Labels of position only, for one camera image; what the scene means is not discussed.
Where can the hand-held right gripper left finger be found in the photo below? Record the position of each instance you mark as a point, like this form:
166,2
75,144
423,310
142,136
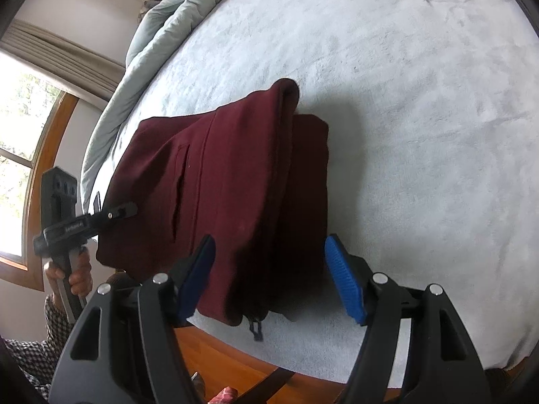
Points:
197,277

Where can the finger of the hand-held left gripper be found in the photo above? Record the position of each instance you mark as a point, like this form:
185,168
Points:
120,212

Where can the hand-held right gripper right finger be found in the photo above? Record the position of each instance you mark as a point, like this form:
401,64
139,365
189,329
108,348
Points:
342,280

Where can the maroon pants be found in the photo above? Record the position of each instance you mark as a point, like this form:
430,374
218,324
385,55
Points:
227,185

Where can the person's left forearm checked sleeve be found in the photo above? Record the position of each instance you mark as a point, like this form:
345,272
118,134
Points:
29,357

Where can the person's left hand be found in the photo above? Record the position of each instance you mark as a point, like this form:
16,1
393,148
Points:
82,273

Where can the brown fuzzy object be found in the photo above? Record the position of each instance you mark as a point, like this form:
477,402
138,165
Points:
124,280

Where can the wooden framed window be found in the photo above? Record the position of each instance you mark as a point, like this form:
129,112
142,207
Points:
17,134

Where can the red patterned cloth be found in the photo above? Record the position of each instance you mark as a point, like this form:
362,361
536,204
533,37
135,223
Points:
224,395

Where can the pale blue fleece bed blanket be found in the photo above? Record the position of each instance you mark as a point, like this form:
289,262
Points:
400,134

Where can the beige curtain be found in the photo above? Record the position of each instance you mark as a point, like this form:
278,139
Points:
63,54

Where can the grey duvet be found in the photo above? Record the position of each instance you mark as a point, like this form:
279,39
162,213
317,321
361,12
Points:
168,38

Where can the floral pillow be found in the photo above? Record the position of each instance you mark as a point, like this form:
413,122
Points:
152,6

